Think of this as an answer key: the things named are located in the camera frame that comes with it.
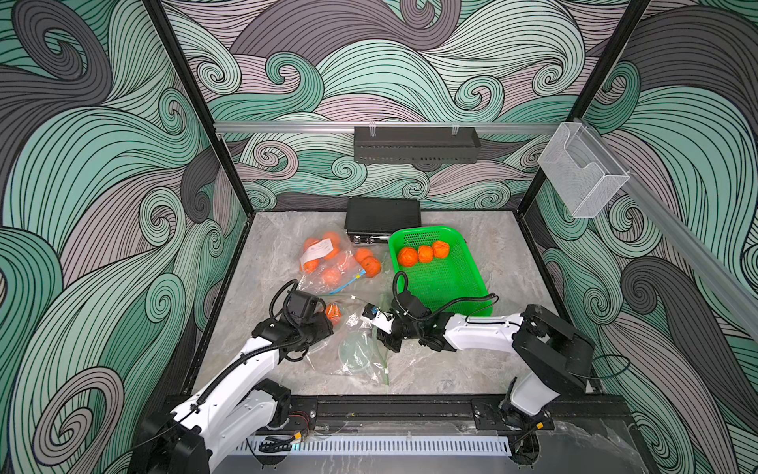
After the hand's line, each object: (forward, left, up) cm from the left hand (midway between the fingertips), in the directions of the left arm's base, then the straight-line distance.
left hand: (326, 323), depth 82 cm
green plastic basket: (+24, -37, -8) cm, 45 cm away
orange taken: (+27, -31, -2) cm, 41 cm away
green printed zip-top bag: (-6, -9, -2) cm, 11 cm away
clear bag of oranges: (+20, +1, +1) cm, 20 cm away
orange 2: (+4, -2, -1) cm, 5 cm away
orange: (+29, -37, -2) cm, 47 cm away
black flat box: (+43, -13, -3) cm, 45 cm away
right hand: (-2, -12, -4) cm, 13 cm away
